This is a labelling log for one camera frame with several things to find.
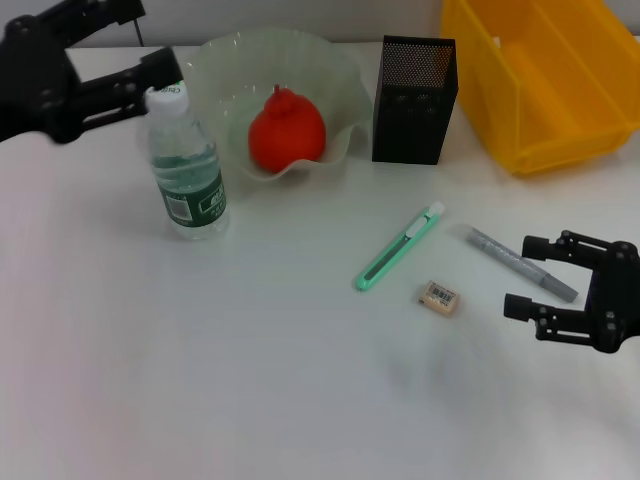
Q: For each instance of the beige eraser with barcode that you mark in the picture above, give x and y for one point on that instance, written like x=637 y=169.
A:
x=439 y=298

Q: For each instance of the translucent green wavy fruit plate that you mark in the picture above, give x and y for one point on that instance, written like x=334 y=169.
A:
x=320 y=75

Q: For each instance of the black mesh pen holder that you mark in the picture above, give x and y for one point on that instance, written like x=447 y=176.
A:
x=410 y=115

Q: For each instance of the grey marker pen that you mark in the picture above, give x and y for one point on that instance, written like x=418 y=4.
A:
x=520 y=262

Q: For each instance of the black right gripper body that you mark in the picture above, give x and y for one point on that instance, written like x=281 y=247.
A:
x=617 y=300

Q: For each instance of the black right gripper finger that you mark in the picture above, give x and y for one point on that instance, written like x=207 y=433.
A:
x=545 y=248
x=555 y=320

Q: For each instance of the yellow plastic bin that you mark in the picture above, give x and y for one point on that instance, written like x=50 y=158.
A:
x=550 y=90

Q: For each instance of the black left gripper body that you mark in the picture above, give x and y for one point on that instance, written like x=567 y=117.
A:
x=35 y=85

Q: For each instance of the clear water bottle green label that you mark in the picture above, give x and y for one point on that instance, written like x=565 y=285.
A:
x=190 y=200

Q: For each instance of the mint green utility knife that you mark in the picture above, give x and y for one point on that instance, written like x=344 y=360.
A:
x=400 y=247

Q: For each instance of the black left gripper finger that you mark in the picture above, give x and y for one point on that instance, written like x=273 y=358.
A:
x=120 y=92
x=95 y=15

